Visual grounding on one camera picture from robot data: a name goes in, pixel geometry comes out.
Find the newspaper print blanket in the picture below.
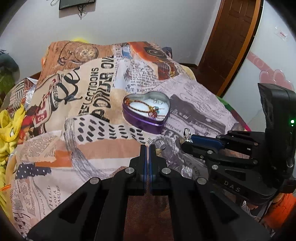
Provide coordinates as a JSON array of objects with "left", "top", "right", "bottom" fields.
[{"left": 9, "top": 40, "right": 253, "bottom": 241}]

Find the pink heart sticker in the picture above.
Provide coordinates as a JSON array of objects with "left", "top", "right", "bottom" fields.
[{"left": 247, "top": 51, "right": 296, "bottom": 91}]

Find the green patterned bag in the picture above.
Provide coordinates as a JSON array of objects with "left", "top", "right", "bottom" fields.
[{"left": 0, "top": 70, "right": 17, "bottom": 100}]

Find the thin silver hoop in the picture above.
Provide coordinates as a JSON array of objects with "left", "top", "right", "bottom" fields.
[{"left": 154, "top": 136, "right": 173, "bottom": 152}]

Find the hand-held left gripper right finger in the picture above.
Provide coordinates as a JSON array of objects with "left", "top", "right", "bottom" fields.
[{"left": 149, "top": 145, "right": 271, "bottom": 241}]

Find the pile of clothes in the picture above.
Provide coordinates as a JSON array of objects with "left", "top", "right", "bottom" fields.
[{"left": 0, "top": 49, "right": 20, "bottom": 81}]

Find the yellow plastic object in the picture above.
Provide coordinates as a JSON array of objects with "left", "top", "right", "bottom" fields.
[{"left": 69, "top": 37, "right": 90, "bottom": 44}]

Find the small black wall screen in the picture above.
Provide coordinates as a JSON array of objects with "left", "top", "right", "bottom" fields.
[{"left": 58, "top": 0, "right": 97, "bottom": 10}]

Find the yellow cloth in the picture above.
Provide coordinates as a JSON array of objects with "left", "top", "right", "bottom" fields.
[{"left": 0, "top": 104, "right": 28, "bottom": 214}]

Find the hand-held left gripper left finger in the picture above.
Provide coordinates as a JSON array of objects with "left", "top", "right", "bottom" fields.
[{"left": 26, "top": 145, "right": 147, "bottom": 241}]

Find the small white door sticker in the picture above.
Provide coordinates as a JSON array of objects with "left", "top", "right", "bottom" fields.
[{"left": 274, "top": 26, "right": 290, "bottom": 41}]

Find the purple heart-shaped tin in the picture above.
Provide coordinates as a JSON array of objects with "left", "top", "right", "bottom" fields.
[{"left": 122, "top": 91, "right": 170, "bottom": 135}]

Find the brown wooden door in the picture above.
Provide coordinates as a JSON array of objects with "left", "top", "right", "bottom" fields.
[{"left": 197, "top": 0, "right": 258, "bottom": 96}]

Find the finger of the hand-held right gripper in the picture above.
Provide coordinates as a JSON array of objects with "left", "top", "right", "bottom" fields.
[
  {"left": 191, "top": 131, "right": 266, "bottom": 153},
  {"left": 181, "top": 142, "right": 258, "bottom": 171}
]

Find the red string bracelet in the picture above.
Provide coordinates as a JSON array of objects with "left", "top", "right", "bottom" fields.
[{"left": 123, "top": 97, "right": 163, "bottom": 118}]

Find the colourful fleece blanket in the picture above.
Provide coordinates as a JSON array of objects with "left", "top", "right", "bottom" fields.
[{"left": 180, "top": 64, "right": 253, "bottom": 132}]

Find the person's right forearm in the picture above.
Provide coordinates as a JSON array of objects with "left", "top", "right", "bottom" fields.
[{"left": 263, "top": 192, "right": 296, "bottom": 232}]

